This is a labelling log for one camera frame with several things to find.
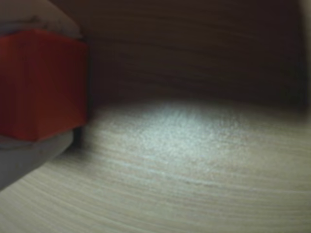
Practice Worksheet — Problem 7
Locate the orange cube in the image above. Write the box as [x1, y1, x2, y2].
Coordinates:
[0, 28, 89, 142]

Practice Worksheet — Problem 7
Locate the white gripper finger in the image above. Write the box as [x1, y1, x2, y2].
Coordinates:
[0, 0, 83, 40]
[0, 128, 74, 192]

